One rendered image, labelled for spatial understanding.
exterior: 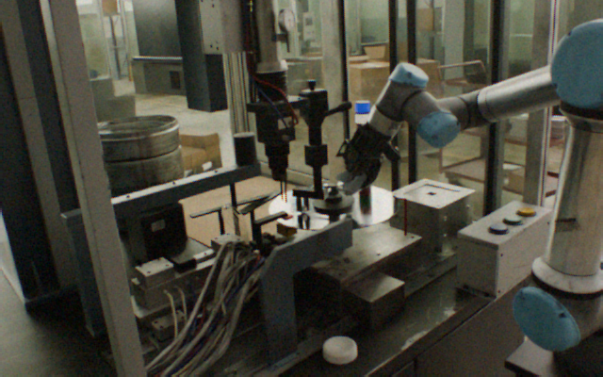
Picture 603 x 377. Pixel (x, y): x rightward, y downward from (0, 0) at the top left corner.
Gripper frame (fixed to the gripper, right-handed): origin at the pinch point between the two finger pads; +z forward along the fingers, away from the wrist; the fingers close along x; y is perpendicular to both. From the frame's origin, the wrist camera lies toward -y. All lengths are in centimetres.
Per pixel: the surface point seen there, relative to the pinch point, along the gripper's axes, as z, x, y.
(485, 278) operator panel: -1.7, 33.8, -18.3
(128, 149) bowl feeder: 33, -57, 33
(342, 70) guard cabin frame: -3, -55, -34
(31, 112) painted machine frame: 11, -46, 65
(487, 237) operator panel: -9.6, 27.7, -18.2
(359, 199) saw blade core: 3.0, 0.4, -4.9
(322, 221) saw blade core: 3.5, 5.6, 10.7
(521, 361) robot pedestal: -4, 54, -5
